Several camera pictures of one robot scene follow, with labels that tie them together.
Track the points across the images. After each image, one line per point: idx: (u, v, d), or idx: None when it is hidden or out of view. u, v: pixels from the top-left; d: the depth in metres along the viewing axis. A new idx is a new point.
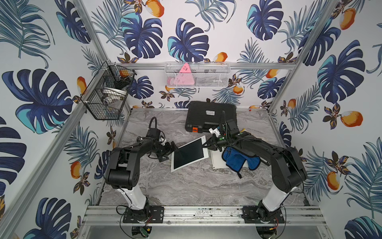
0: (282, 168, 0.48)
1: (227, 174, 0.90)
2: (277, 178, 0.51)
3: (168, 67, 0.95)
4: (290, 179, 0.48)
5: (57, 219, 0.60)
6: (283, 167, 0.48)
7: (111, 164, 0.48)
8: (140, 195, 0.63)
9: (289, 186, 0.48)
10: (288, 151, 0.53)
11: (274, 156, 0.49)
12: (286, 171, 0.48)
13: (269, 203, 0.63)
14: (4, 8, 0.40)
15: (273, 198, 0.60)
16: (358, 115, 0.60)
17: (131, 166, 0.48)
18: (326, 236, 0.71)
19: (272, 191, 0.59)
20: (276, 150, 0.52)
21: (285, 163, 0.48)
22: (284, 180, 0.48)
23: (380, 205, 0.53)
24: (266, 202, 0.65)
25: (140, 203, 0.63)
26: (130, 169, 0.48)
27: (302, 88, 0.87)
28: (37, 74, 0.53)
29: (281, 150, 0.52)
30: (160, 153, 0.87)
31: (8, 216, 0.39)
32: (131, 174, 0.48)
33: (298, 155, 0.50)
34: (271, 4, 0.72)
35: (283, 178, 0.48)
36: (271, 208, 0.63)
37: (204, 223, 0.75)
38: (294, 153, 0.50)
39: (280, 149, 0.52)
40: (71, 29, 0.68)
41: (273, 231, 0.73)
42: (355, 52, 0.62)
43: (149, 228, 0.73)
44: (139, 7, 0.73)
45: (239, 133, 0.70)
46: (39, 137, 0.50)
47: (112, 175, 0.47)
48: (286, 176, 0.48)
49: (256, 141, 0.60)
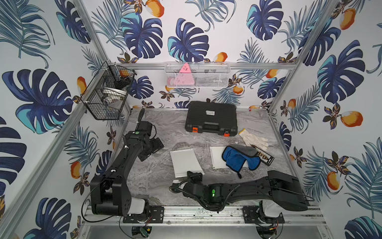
0: (289, 199, 0.42)
1: (227, 174, 0.90)
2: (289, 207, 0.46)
3: (168, 67, 0.95)
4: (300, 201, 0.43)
5: (57, 220, 0.60)
6: (290, 198, 0.42)
7: (95, 199, 0.41)
8: (138, 204, 0.61)
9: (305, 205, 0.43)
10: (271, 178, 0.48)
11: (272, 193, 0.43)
12: (290, 197, 0.42)
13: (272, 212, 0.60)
14: (4, 8, 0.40)
15: (276, 209, 0.56)
16: (358, 115, 0.60)
17: (117, 202, 0.41)
18: (326, 236, 0.71)
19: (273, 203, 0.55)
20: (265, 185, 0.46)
21: (282, 191, 0.42)
22: (300, 205, 0.43)
23: (379, 205, 0.53)
24: (265, 210, 0.64)
25: (139, 209, 0.62)
26: (116, 204, 0.41)
27: (302, 89, 0.87)
28: (37, 74, 0.53)
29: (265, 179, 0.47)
30: (149, 150, 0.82)
31: (8, 217, 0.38)
32: (120, 210, 0.41)
33: (281, 176, 0.46)
34: (271, 4, 0.72)
35: (296, 204, 0.43)
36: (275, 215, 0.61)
37: (204, 223, 0.75)
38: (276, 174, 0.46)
39: (265, 182, 0.46)
40: (71, 29, 0.68)
41: (273, 231, 0.73)
42: (355, 52, 0.62)
43: (149, 228, 0.73)
44: (139, 7, 0.73)
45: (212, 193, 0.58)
46: (39, 137, 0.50)
47: (100, 206, 0.42)
48: (298, 202, 0.42)
49: (242, 188, 0.51)
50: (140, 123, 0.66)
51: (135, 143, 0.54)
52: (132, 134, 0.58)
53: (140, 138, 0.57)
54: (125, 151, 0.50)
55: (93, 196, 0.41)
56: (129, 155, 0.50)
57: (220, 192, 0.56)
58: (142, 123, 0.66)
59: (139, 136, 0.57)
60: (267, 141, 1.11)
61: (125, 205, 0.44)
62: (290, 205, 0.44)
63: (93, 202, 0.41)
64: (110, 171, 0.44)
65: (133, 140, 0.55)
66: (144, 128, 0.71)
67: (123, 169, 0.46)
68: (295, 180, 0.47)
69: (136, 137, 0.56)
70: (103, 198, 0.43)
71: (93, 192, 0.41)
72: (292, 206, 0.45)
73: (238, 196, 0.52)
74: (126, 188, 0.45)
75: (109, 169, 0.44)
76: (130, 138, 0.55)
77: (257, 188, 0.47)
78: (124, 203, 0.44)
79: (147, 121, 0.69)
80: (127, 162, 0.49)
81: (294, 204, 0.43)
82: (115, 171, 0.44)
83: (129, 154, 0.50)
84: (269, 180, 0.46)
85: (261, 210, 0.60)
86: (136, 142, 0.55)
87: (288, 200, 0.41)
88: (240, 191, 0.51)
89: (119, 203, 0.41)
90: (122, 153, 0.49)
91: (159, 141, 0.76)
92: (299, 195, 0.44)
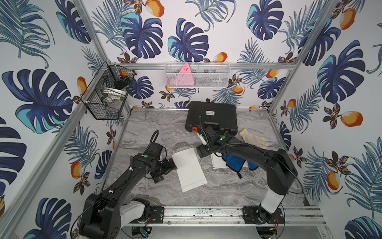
0: (278, 173, 0.46)
1: (227, 174, 0.90)
2: (272, 183, 0.50)
3: (168, 67, 0.95)
4: (286, 183, 0.47)
5: (57, 220, 0.60)
6: (278, 171, 0.46)
7: (85, 217, 0.40)
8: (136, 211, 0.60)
9: (286, 189, 0.47)
10: (278, 154, 0.52)
11: (268, 162, 0.47)
12: (280, 175, 0.47)
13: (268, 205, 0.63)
14: (3, 7, 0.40)
15: (272, 201, 0.59)
16: (358, 115, 0.60)
17: (105, 227, 0.39)
18: (326, 236, 0.71)
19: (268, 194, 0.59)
20: (268, 155, 0.50)
21: (278, 166, 0.47)
22: (282, 185, 0.47)
23: (379, 205, 0.53)
24: (265, 204, 0.64)
25: (138, 213, 0.62)
26: (103, 229, 0.39)
27: (302, 88, 0.87)
28: (37, 74, 0.53)
29: (272, 154, 0.50)
30: (159, 173, 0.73)
31: (8, 217, 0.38)
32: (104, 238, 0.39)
33: (288, 157, 0.50)
34: (271, 4, 0.72)
35: (280, 182, 0.47)
36: (271, 209, 0.63)
37: (204, 223, 0.75)
38: (284, 155, 0.49)
39: (271, 153, 0.50)
40: (71, 29, 0.68)
41: (273, 231, 0.73)
42: (355, 52, 0.62)
43: (149, 228, 0.73)
44: (139, 7, 0.73)
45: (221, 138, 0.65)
46: (39, 137, 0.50)
47: (86, 228, 0.40)
48: (282, 181, 0.46)
49: (250, 148, 0.55)
50: (150, 145, 0.67)
51: (140, 167, 0.54)
52: (140, 156, 0.59)
53: (147, 163, 0.58)
54: (128, 173, 0.50)
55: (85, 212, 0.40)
56: (131, 179, 0.50)
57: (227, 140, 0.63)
58: (152, 145, 0.67)
59: (146, 159, 0.58)
60: (266, 141, 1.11)
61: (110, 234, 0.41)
62: (274, 179, 0.48)
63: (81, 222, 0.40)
64: (108, 191, 0.43)
65: (139, 163, 0.55)
66: (154, 152, 0.66)
67: (120, 192, 0.45)
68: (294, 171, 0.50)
69: (143, 160, 0.57)
70: (93, 219, 0.41)
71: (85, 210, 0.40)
72: (276, 183, 0.49)
73: (241, 148, 0.57)
74: (118, 213, 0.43)
75: (108, 189, 0.44)
76: (137, 161, 0.56)
77: (260, 153, 0.52)
78: (111, 229, 0.41)
79: (158, 144, 0.69)
80: (127, 186, 0.48)
81: (277, 183, 0.48)
82: (112, 192, 0.43)
83: (131, 177, 0.50)
84: (276, 155, 0.52)
85: (262, 205, 0.65)
86: (141, 166, 0.55)
87: (276, 176, 0.47)
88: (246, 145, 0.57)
89: (106, 229, 0.39)
90: (125, 175, 0.50)
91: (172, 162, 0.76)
92: (288, 179, 0.48)
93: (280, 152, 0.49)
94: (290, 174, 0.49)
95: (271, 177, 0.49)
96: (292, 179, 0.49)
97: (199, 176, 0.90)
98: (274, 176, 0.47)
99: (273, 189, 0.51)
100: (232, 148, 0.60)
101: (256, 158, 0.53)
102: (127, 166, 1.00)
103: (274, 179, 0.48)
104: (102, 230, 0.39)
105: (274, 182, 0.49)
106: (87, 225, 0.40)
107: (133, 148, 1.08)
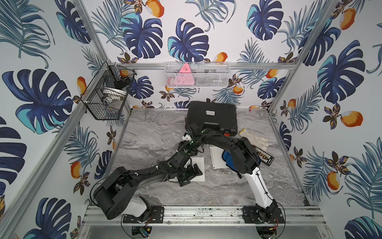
0: (240, 156, 0.59)
1: (227, 174, 0.90)
2: (237, 164, 0.62)
3: (168, 67, 0.95)
4: (247, 165, 0.59)
5: (57, 220, 0.60)
6: (239, 155, 0.59)
7: (106, 182, 0.45)
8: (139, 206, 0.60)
9: (246, 169, 0.59)
10: (241, 140, 0.64)
11: (231, 146, 0.60)
12: (242, 157, 0.59)
13: (259, 199, 0.66)
14: (4, 7, 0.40)
15: (257, 191, 0.65)
16: (358, 115, 0.60)
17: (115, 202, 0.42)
18: (326, 236, 0.71)
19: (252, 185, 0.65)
20: (233, 141, 0.63)
21: (241, 151, 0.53)
22: (242, 165, 0.59)
23: (379, 205, 0.53)
24: (258, 200, 0.67)
25: (138, 211, 0.62)
26: (112, 202, 0.42)
27: (302, 88, 0.87)
28: (37, 74, 0.53)
29: (237, 140, 0.63)
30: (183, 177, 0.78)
31: (8, 217, 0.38)
32: (110, 209, 0.41)
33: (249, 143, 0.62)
34: (271, 4, 0.72)
35: (241, 163, 0.59)
36: (262, 204, 0.65)
37: (205, 223, 0.75)
38: (246, 141, 0.61)
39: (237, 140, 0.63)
40: (71, 29, 0.68)
41: (273, 230, 0.73)
42: (355, 52, 0.62)
43: (149, 228, 0.73)
44: (139, 7, 0.73)
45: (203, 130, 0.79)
46: (39, 137, 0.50)
47: (100, 193, 0.44)
48: (242, 162, 0.59)
49: (222, 137, 0.68)
50: (177, 153, 0.69)
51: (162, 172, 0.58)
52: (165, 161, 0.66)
53: (169, 172, 0.63)
54: (153, 169, 0.56)
55: (109, 179, 0.45)
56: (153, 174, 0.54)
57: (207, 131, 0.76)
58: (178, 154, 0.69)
59: (169, 168, 0.62)
60: (267, 141, 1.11)
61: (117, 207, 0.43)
62: (237, 160, 0.60)
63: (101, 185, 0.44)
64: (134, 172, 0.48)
65: (163, 167, 0.60)
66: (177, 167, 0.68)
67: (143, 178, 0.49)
68: (254, 155, 0.62)
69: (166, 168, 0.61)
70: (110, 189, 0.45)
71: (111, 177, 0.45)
72: (239, 164, 0.61)
73: (215, 138, 0.70)
74: (129, 198, 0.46)
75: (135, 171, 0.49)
76: (162, 165, 0.62)
77: (228, 140, 0.65)
78: (116, 208, 0.43)
79: (184, 155, 0.70)
80: (149, 178, 0.53)
81: (239, 163, 0.60)
82: (137, 176, 0.48)
83: (154, 173, 0.55)
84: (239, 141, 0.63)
85: (258, 203, 0.67)
86: (163, 171, 0.59)
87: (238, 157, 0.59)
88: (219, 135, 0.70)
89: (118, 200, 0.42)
90: (150, 168, 0.56)
91: (198, 169, 0.77)
92: (248, 161, 0.60)
93: (243, 138, 0.62)
94: (251, 157, 0.61)
95: (235, 158, 0.61)
96: (253, 160, 0.61)
97: (199, 176, 0.90)
98: (237, 157, 0.60)
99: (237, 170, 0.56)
100: (208, 138, 0.74)
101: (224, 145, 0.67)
102: (127, 166, 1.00)
103: (238, 161, 0.60)
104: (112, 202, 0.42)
105: (238, 163, 0.61)
106: (103, 190, 0.44)
107: (133, 148, 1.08)
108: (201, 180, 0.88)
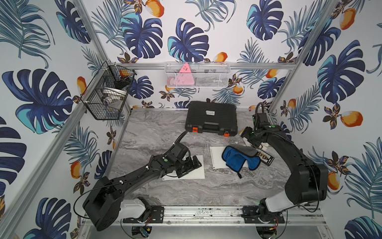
0: (302, 179, 0.44)
1: (227, 174, 0.90)
2: (291, 187, 0.48)
3: (168, 67, 0.95)
4: (304, 194, 0.45)
5: (57, 220, 0.60)
6: (304, 178, 0.44)
7: (91, 196, 0.42)
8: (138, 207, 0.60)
9: (301, 199, 0.45)
10: (317, 167, 0.47)
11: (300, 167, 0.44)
12: (305, 184, 0.44)
13: (271, 204, 0.63)
14: (3, 7, 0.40)
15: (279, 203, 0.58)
16: (358, 115, 0.60)
17: (102, 213, 0.40)
18: (326, 236, 0.71)
19: (282, 196, 0.56)
20: (305, 163, 0.46)
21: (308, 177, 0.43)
22: (299, 192, 0.45)
23: (379, 205, 0.53)
24: (269, 202, 0.65)
25: (137, 213, 0.61)
26: (99, 215, 0.40)
27: (302, 88, 0.87)
28: (37, 74, 0.53)
29: (311, 165, 0.46)
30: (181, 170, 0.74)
31: (8, 217, 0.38)
32: (97, 222, 0.40)
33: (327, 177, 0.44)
34: (271, 4, 0.72)
35: (299, 189, 0.44)
36: (270, 209, 0.64)
37: (204, 223, 0.75)
38: (323, 173, 0.44)
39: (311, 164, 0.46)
40: (71, 29, 0.68)
41: (273, 231, 0.73)
42: (356, 52, 0.61)
43: (149, 228, 0.73)
44: (139, 7, 0.73)
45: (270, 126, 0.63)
46: (39, 137, 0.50)
47: (88, 207, 0.42)
48: (302, 190, 0.44)
49: (294, 151, 0.50)
50: (174, 147, 0.64)
51: (156, 169, 0.54)
52: (160, 157, 0.59)
53: (164, 168, 0.57)
54: (143, 170, 0.51)
55: (93, 191, 0.42)
56: (143, 177, 0.50)
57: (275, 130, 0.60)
58: (176, 147, 0.63)
59: (164, 164, 0.57)
60: None
61: (104, 220, 0.41)
62: (297, 183, 0.45)
63: (87, 199, 0.42)
64: (118, 181, 0.45)
65: (156, 164, 0.55)
66: (174, 159, 0.63)
67: (128, 186, 0.45)
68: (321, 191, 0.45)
69: (160, 164, 0.56)
70: (97, 200, 0.44)
71: (93, 189, 0.42)
72: (295, 188, 0.46)
73: (279, 142, 0.56)
74: (117, 207, 0.43)
75: (120, 178, 0.46)
76: (155, 162, 0.56)
77: (297, 155, 0.49)
78: (105, 219, 0.41)
79: (181, 147, 0.64)
80: (138, 182, 0.49)
81: (297, 188, 0.45)
82: (122, 183, 0.44)
83: (144, 174, 0.50)
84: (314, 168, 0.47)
85: (266, 200, 0.67)
86: (157, 168, 0.55)
87: (300, 180, 0.44)
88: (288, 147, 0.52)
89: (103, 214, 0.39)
90: (139, 171, 0.50)
91: (197, 162, 0.72)
92: (311, 193, 0.45)
93: (321, 166, 0.44)
94: (316, 191, 0.45)
95: (294, 181, 0.46)
96: (316, 195, 0.45)
97: (199, 176, 0.90)
98: (299, 180, 0.44)
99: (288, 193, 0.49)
100: (275, 140, 0.58)
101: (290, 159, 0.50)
102: (127, 166, 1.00)
103: (295, 184, 0.46)
104: (98, 215, 0.40)
105: (294, 185, 0.46)
106: (89, 203, 0.43)
107: (133, 148, 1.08)
108: (201, 179, 0.88)
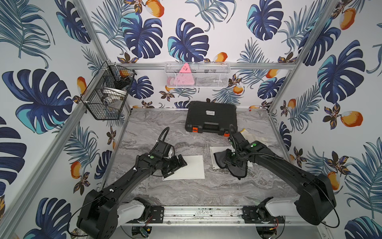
0: (315, 200, 0.41)
1: (227, 174, 0.90)
2: (305, 209, 0.45)
3: (168, 67, 0.95)
4: (321, 213, 0.42)
5: (57, 220, 0.60)
6: (317, 199, 0.41)
7: (83, 213, 0.40)
8: (136, 208, 0.60)
9: (319, 220, 0.42)
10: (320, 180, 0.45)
11: (307, 187, 0.42)
12: (318, 203, 0.41)
13: (273, 208, 0.62)
14: (4, 7, 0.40)
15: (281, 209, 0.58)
16: (358, 115, 0.60)
17: (101, 224, 0.39)
18: (326, 236, 0.71)
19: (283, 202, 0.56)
20: (306, 179, 0.44)
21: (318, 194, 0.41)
22: (316, 214, 0.42)
23: (379, 204, 0.53)
24: (269, 207, 0.63)
25: (137, 214, 0.62)
26: (98, 227, 0.39)
27: (302, 89, 0.87)
28: (37, 74, 0.53)
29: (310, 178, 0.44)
30: (166, 169, 0.75)
31: (8, 217, 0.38)
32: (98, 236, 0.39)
33: (331, 186, 0.43)
34: (271, 4, 0.72)
35: (315, 211, 0.42)
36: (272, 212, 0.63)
37: (204, 223, 0.75)
38: (326, 182, 0.43)
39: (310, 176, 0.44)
40: (71, 29, 0.68)
41: (273, 231, 0.73)
42: (355, 52, 0.62)
43: (149, 228, 0.73)
44: (139, 7, 0.73)
45: (251, 145, 0.60)
46: (39, 137, 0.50)
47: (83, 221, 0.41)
48: (318, 211, 0.41)
49: (287, 168, 0.48)
50: (158, 144, 0.65)
51: (144, 168, 0.54)
52: (146, 157, 0.58)
53: (152, 165, 0.57)
54: (131, 173, 0.50)
55: (84, 207, 0.40)
56: (132, 180, 0.49)
57: (258, 148, 0.58)
58: (159, 144, 0.65)
59: (151, 161, 0.57)
60: (267, 142, 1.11)
61: (105, 231, 0.41)
62: (309, 205, 0.43)
63: (79, 217, 0.40)
64: (108, 190, 0.43)
65: (143, 163, 0.55)
66: (159, 155, 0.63)
67: (120, 192, 0.44)
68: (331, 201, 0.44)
69: (148, 162, 0.56)
70: (91, 215, 0.42)
71: (84, 206, 0.40)
72: (310, 211, 0.43)
73: (270, 163, 0.53)
74: (114, 215, 0.42)
75: (109, 187, 0.44)
76: (142, 161, 0.56)
77: (296, 173, 0.46)
78: (105, 230, 0.41)
79: (166, 143, 0.67)
80: (128, 187, 0.48)
81: (312, 210, 0.43)
82: (113, 191, 0.43)
83: (133, 178, 0.49)
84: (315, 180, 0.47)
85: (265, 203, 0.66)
86: (145, 167, 0.54)
87: (313, 203, 0.41)
88: (281, 166, 0.50)
89: (102, 226, 0.39)
90: (127, 175, 0.49)
91: (182, 160, 0.73)
92: (325, 208, 0.43)
93: (322, 178, 0.43)
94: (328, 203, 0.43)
95: (307, 203, 0.43)
96: (328, 209, 0.43)
97: (199, 176, 0.90)
98: (311, 202, 0.42)
99: (301, 214, 0.47)
100: (264, 160, 0.55)
101: (291, 179, 0.47)
102: (127, 166, 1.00)
103: (309, 207, 0.43)
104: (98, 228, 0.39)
105: (308, 208, 0.43)
106: (84, 220, 0.41)
107: (133, 148, 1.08)
108: (200, 179, 0.88)
